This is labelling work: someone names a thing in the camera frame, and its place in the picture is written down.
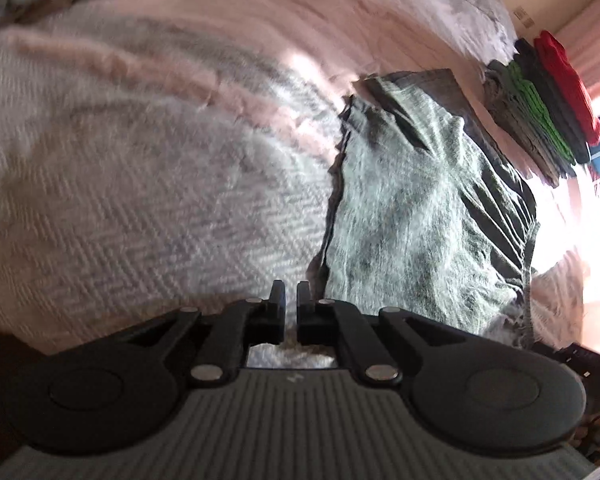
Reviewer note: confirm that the black object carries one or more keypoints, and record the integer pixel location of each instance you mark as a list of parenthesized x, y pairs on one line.
[(587, 385)]

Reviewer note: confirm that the pink fluffy blanket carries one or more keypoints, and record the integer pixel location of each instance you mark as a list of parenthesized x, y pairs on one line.
[(300, 25)]

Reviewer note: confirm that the green folded garment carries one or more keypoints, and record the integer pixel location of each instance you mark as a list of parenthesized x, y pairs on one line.
[(540, 110)]

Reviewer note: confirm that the grey knit garment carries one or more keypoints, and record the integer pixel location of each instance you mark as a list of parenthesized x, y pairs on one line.
[(405, 200)]

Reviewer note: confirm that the dark grey folded garment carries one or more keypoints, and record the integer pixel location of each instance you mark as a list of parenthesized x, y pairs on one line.
[(555, 90)]

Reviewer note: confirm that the pink grey herringbone blanket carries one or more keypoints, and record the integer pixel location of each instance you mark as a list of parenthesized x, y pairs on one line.
[(130, 185)]

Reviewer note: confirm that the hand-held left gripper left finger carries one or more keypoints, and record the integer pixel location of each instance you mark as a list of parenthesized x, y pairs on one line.
[(281, 310)]

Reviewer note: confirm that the red folded garment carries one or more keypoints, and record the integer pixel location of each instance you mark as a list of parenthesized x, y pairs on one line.
[(570, 80)]

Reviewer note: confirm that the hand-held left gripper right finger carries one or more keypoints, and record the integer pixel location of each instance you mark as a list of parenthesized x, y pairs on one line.
[(301, 310)]

